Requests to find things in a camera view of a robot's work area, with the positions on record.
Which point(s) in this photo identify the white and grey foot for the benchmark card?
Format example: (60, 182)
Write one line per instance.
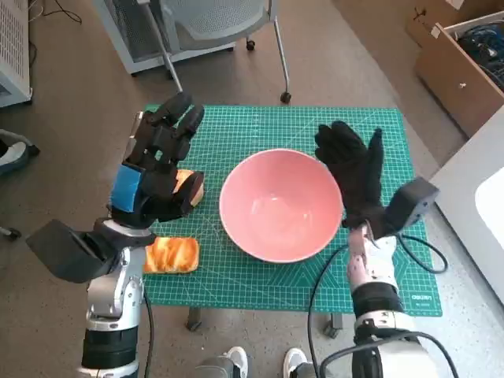
(236, 360)
(295, 362)

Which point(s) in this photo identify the flat cardboard box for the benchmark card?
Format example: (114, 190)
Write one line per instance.
(433, 15)

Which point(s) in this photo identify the green cutting mat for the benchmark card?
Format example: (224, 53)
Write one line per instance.
(244, 130)

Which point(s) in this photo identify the white perforated appliance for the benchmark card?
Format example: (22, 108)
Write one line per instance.
(15, 39)

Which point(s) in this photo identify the person's shoe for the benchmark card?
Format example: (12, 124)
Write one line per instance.
(15, 153)

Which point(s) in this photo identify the white basin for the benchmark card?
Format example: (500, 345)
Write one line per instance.
(492, 193)

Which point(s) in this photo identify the round toy bread bun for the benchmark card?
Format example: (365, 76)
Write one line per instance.
(182, 179)

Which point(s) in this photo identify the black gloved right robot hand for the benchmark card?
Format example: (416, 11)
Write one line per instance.
(354, 173)

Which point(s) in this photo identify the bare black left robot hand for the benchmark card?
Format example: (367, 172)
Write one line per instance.
(157, 157)

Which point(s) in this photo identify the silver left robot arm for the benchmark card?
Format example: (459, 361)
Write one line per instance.
(114, 291)

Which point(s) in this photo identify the black chair caster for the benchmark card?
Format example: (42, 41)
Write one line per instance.
(12, 232)

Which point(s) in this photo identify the open brown cardboard box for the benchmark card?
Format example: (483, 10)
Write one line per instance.
(453, 78)

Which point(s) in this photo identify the grey speckled white counter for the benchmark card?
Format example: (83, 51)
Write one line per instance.
(464, 275)

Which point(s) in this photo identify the long braided toy bread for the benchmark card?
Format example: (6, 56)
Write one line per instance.
(173, 254)

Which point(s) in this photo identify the pink bowl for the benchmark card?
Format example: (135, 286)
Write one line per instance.
(275, 204)

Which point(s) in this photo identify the grey mesh office chair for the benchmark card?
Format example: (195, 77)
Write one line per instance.
(220, 19)

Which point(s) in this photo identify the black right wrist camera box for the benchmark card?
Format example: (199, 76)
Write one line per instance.
(411, 201)

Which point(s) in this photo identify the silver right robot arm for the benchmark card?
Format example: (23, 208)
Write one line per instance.
(374, 271)

